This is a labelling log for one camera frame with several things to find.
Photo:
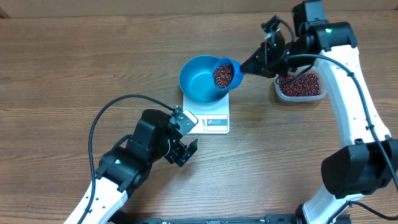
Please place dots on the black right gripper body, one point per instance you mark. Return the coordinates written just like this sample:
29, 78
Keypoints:
275, 61

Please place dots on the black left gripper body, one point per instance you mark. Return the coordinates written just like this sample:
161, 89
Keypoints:
175, 150

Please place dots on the blue plastic measuring scoop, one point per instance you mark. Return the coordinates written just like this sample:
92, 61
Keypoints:
227, 74

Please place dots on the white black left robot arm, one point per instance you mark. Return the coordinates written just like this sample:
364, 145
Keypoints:
124, 168

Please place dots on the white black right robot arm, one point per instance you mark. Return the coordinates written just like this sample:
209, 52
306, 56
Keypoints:
367, 158

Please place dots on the white digital kitchen scale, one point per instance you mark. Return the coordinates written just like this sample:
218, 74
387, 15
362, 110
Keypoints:
212, 118

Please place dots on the blue plastic bowl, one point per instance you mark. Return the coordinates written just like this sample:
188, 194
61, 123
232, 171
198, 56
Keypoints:
196, 80

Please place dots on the clear plastic container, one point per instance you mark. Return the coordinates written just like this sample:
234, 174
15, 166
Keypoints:
291, 99

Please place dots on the red adzuki beans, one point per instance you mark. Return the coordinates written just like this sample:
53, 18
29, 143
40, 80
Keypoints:
304, 83

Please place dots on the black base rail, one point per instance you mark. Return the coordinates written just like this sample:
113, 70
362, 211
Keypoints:
211, 221

